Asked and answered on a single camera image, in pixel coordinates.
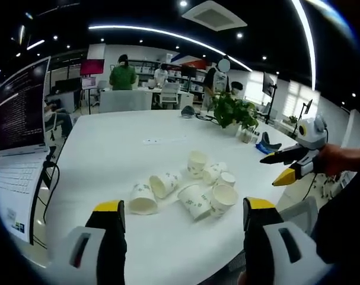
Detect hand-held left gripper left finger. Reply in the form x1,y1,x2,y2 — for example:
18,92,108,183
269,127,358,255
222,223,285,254
47,200,128,285

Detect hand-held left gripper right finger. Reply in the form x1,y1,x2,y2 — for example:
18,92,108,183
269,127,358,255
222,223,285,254
242,197,320,285

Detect pile of white paper cups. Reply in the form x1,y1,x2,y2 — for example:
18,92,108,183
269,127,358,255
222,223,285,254
128,150,240,222

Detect person's right hand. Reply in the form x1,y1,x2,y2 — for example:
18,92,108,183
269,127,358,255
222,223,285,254
313,144,351,176

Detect blue cloth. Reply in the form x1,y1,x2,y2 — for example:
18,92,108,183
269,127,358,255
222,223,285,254
254,131,283,154

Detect black monitor on stand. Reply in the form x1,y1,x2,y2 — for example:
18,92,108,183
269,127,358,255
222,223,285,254
262,71,279,125

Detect person's dark clothing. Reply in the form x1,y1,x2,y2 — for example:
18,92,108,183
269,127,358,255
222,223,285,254
311,170,360,265

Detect potted green plant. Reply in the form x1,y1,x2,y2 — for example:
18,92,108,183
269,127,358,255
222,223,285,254
211,90,260,137

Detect white table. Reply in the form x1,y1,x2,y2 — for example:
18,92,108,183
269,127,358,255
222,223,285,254
16,109,317,285

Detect grey cap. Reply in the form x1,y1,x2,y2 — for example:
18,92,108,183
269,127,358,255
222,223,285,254
180,104,196,119

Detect white office chair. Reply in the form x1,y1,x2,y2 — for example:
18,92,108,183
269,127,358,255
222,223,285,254
160,82,181,110

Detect white desk partition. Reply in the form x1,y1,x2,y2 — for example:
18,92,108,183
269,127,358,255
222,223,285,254
98,88,153,114

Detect white laptop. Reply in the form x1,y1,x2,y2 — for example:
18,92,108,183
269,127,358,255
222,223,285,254
0,56,52,245

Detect ceiling air vent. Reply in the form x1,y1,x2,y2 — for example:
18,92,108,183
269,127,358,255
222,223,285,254
181,0,249,32

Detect long ceiling light strip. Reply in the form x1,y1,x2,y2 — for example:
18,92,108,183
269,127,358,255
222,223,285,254
88,24,254,73

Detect pink screen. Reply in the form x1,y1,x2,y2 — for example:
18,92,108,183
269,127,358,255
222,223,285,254
79,58,106,76

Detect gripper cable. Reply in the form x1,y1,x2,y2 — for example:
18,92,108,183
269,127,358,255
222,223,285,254
302,172,330,204

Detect black cable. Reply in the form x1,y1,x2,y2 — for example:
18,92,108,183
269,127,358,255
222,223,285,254
31,145,61,249

